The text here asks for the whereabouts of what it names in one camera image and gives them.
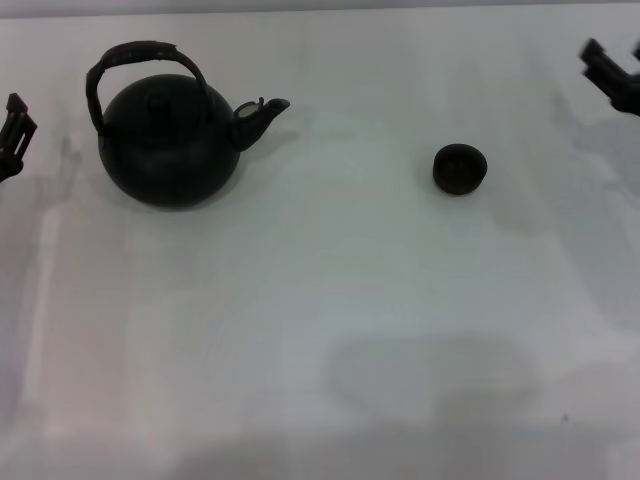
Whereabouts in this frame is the black round teapot with handle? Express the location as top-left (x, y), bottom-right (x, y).
top-left (85, 41), bottom-right (292, 212)

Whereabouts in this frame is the small dark teacup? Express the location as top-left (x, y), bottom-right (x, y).
top-left (432, 143), bottom-right (489, 196)

